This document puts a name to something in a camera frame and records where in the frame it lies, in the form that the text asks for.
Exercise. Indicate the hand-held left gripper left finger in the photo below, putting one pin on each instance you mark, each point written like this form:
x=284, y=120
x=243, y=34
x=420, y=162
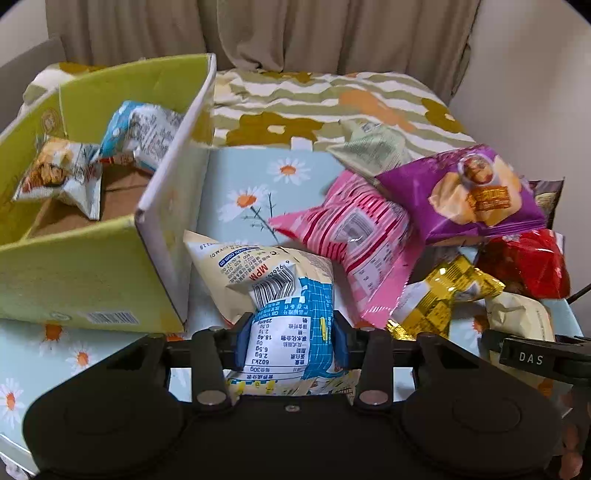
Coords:
x=244, y=339

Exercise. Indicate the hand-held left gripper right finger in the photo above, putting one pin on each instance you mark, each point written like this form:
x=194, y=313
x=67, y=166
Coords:
x=340, y=341

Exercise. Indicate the cream and blue snack bag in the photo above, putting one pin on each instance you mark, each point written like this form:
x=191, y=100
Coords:
x=286, y=332

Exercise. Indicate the red snack bag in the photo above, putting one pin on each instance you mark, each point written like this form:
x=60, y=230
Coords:
x=521, y=263

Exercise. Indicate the pink striped snack bag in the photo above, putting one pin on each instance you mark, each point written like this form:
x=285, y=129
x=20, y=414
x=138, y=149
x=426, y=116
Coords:
x=355, y=230

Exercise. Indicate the dark brown snack bag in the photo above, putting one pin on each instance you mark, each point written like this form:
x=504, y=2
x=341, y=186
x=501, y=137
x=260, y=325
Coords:
x=547, y=198

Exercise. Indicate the purple chips bag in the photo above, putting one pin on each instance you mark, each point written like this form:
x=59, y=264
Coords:
x=415, y=184

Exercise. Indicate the green cardboard box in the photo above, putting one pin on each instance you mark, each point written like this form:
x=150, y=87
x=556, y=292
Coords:
x=69, y=277

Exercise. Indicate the pale green snack bag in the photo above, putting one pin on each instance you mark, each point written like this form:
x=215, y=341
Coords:
x=374, y=147

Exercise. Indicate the person's right hand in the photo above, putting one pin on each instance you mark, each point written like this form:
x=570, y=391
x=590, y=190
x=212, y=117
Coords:
x=571, y=450

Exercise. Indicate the plain cream snack bag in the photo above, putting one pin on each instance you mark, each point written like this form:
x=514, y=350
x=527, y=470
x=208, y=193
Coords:
x=521, y=314

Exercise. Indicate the yellow checkered snack bag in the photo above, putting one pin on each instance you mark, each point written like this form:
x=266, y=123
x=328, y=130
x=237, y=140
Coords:
x=438, y=295

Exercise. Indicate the blue and white snack bag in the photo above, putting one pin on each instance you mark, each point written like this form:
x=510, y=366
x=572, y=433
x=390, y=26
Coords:
x=143, y=129

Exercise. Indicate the green striped floral quilt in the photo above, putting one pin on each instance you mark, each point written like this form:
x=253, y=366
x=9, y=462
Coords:
x=300, y=97

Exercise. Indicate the white snack bag fried picture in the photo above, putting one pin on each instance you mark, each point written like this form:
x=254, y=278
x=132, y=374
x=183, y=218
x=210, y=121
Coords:
x=51, y=170

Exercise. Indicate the beige curtain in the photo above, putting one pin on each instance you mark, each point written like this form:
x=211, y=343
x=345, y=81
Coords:
x=277, y=32

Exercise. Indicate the grey headboard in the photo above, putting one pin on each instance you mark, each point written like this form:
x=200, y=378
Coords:
x=23, y=69

